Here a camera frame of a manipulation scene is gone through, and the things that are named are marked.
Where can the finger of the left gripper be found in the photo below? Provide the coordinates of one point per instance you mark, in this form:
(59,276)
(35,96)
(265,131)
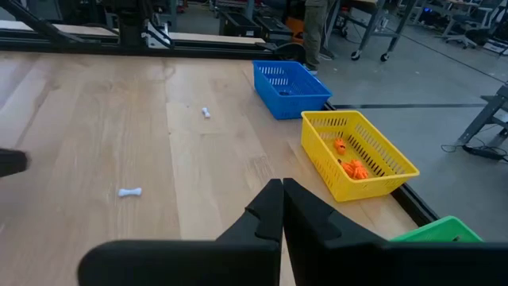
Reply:
(12,163)

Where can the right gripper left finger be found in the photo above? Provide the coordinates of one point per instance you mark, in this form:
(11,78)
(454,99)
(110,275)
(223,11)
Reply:
(198,262)

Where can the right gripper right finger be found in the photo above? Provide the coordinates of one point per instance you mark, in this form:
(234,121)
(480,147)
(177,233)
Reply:
(357,262)

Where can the green plastic basket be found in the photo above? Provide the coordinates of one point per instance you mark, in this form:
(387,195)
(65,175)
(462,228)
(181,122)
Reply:
(436,232)

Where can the orange toy skeleton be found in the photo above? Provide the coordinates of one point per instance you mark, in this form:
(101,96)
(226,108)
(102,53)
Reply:
(361,171)
(339,146)
(348,167)

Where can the white toy bone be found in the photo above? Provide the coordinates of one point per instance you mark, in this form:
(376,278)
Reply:
(129,192)
(206,113)

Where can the blue plastic basket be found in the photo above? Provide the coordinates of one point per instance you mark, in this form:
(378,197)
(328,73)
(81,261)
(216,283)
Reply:
(297,108)

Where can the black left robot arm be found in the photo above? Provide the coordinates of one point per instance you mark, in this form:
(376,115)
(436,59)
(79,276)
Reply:
(131,24)

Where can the yellow plastic basket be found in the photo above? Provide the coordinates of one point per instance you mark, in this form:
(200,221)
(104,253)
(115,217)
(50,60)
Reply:
(369,188)

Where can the black power strip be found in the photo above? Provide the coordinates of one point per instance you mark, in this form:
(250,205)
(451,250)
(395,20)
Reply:
(482,152)

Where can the grey metal stand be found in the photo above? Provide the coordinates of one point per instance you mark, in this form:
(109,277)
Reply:
(486,119)

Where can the person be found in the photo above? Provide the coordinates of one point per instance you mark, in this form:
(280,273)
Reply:
(315,32)

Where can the grey wheeled cart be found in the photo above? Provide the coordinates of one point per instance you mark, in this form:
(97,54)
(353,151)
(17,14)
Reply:
(373,24)

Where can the black equipment case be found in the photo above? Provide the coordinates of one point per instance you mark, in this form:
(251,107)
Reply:
(238,24)
(274,28)

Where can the orange container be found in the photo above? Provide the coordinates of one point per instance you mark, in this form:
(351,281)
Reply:
(295,28)

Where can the grey office chair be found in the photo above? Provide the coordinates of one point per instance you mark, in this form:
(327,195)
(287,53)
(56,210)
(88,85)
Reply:
(462,29)

